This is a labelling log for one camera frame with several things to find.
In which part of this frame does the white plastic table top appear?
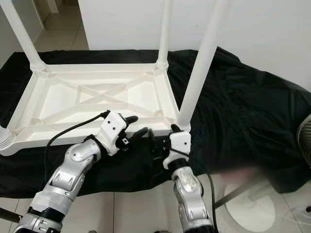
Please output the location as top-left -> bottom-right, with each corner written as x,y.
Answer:
0,62 -> 180,156

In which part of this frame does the white plastic table leg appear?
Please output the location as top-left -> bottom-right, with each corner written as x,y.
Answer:
156,0 -> 174,68
0,126 -> 14,150
176,0 -> 229,131
0,0 -> 47,72

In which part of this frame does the black cloth table cover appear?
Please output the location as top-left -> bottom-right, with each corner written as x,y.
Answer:
0,46 -> 311,197

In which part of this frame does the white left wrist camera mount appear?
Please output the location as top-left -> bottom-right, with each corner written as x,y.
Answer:
96,111 -> 129,156

